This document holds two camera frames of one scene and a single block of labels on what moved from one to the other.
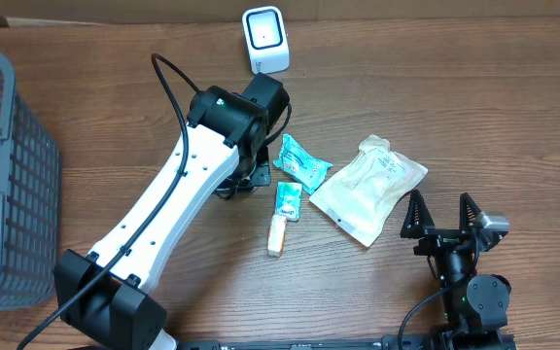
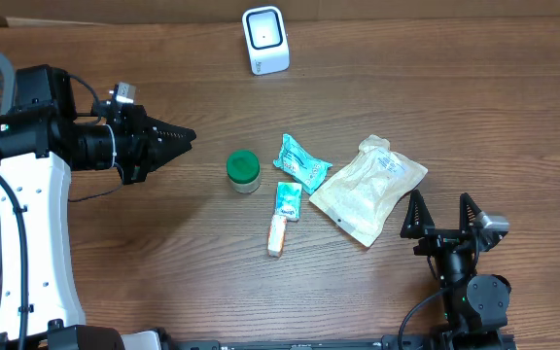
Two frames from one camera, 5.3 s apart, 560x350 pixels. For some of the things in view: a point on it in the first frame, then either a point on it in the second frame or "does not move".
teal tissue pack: [308, 172] does not move
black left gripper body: [255, 174] → [129, 145]
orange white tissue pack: [276, 234] does not move
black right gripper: [436, 238] does not move
